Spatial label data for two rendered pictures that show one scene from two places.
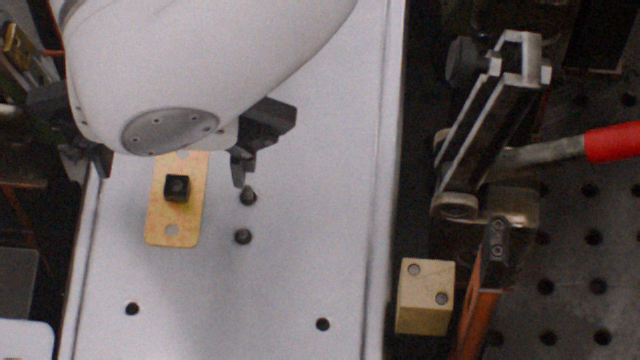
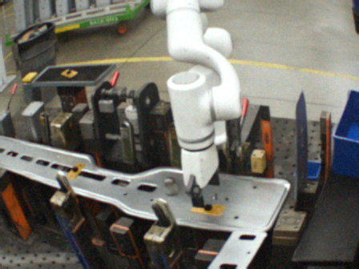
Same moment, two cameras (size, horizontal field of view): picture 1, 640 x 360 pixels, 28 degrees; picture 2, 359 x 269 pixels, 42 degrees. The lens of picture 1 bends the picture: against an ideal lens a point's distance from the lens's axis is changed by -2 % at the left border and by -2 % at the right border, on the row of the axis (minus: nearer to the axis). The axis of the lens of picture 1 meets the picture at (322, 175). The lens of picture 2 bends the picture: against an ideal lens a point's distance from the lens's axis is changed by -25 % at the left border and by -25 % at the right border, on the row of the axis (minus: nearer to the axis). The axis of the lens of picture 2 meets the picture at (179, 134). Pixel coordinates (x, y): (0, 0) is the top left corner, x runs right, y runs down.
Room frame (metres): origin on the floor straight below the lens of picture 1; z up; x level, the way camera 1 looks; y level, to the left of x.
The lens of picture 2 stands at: (-0.10, 1.16, 1.94)
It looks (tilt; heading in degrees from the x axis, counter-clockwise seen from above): 31 degrees down; 296
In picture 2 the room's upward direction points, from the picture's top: 11 degrees counter-clockwise
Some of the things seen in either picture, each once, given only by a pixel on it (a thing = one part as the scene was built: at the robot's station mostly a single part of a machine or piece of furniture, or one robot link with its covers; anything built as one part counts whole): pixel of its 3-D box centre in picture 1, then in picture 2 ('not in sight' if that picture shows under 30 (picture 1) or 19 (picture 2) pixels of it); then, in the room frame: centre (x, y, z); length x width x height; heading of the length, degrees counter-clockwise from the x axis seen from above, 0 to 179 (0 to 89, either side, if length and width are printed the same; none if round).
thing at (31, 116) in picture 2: not in sight; (43, 152); (1.15, -0.18, 0.90); 0.13 x 0.10 x 0.41; 85
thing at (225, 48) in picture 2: not in sight; (210, 56); (0.58, -0.57, 1.10); 0.19 x 0.12 x 0.24; 19
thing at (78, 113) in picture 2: not in sight; (91, 155); (0.92, -0.21, 0.90); 0.05 x 0.05 x 0.40; 85
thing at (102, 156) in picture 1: (81, 136); (195, 200); (0.38, 0.16, 1.08); 0.03 x 0.03 x 0.07; 85
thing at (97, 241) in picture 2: not in sight; (91, 206); (0.84, 0.00, 0.84); 0.13 x 0.05 x 0.29; 85
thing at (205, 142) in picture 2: not in sight; (196, 134); (0.38, 0.10, 1.22); 0.09 x 0.08 x 0.03; 85
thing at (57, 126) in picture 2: not in sight; (72, 164); (0.99, -0.15, 0.89); 0.13 x 0.11 x 0.38; 85
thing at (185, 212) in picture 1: (177, 188); (207, 207); (0.38, 0.10, 1.01); 0.08 x 0.04 x 0.01; 175
